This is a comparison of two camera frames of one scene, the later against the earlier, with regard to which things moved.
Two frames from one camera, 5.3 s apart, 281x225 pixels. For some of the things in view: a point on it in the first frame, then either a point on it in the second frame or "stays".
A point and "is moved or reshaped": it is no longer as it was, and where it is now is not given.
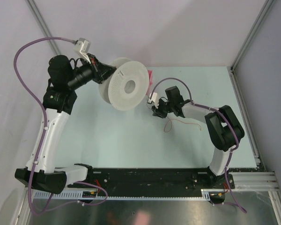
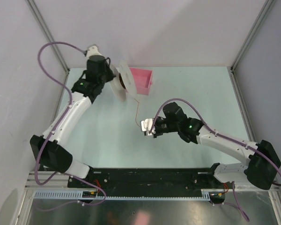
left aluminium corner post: x=40 y=19 stays
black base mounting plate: x=154 y=177 stays
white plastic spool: x=112 y=90 is moved or reshaped
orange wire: x=147 y=105 to x=137 y=110
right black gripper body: x=164 y=108 to x=163 y=125
